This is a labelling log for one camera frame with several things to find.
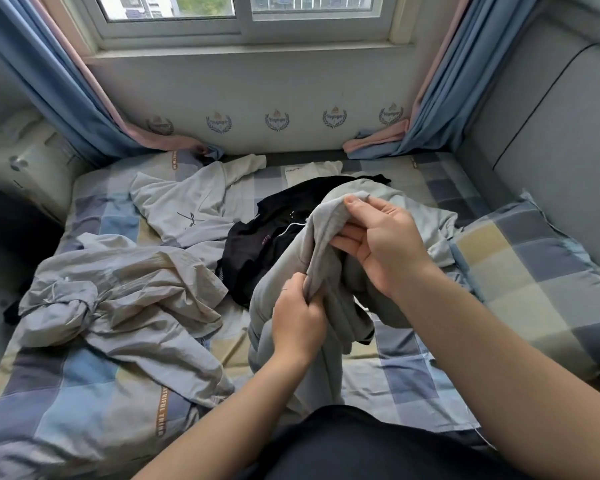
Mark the person's right hand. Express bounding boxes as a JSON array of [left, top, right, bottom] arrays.
[[330, 193, 438, 300]]

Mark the person's dark shirt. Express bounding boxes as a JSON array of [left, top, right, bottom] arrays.
[[245, 403, 531, 480]]

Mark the plaid pillow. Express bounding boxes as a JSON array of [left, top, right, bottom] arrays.
[[450, 189, 600, 401]]

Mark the person's right forearm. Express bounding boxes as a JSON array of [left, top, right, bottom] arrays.
[[385, 259, 600, 480]]

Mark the grey striped zip hoodie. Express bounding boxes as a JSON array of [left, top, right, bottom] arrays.
[[245, 191, 413, 414]]

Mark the person's left hand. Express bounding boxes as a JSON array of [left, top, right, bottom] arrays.
[[270, 271, 330, 370]]

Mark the beige jacket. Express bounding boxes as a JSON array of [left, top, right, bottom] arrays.
[[2, 233, 236, 408]]

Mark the white framed window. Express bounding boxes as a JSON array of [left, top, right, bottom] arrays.
[[65, 0, 426, 51]]

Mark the white t-shirt with script print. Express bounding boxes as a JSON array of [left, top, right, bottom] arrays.
[[128, 153, 346, 271]]

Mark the bed with plaid sheet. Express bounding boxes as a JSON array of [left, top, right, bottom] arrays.
[[0, 145, 600, 480]]

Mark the person's left forearm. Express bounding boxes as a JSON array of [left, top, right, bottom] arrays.
[[132, 349, 316, 480]]

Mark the grey padded headboard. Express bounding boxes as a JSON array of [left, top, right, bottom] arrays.
[[455, 0, 600, 281]]

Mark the black garment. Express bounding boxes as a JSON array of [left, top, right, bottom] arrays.
[[215, 173, 393, 311]]

